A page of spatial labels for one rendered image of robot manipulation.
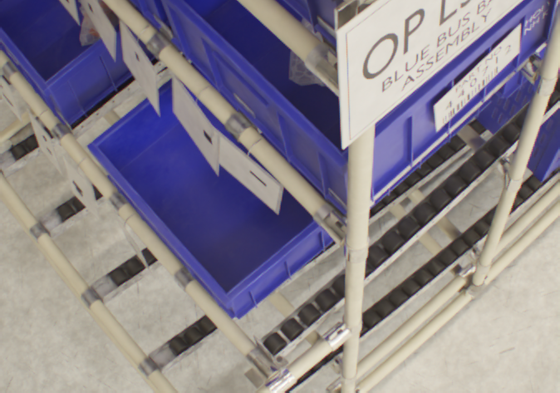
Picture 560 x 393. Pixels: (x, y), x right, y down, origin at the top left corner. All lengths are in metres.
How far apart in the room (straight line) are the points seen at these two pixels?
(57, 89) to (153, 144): 0.20
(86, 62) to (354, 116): 0.85
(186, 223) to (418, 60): 0.82
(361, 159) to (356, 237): 0.22
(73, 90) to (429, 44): 0.92
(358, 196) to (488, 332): 1.29
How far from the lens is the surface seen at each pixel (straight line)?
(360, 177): 1.16
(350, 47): 0.89
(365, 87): 0.97
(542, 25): 1.46
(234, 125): 1.46
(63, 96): 1.82
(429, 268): 2.12
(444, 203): 1.75
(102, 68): 1.84
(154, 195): 1.78
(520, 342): 2.47
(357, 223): 1.28
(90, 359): 2.49
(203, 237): 1.74
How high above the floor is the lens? 2.32
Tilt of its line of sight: 63 degrees down
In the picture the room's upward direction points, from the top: 7 degrees counter-clockwise
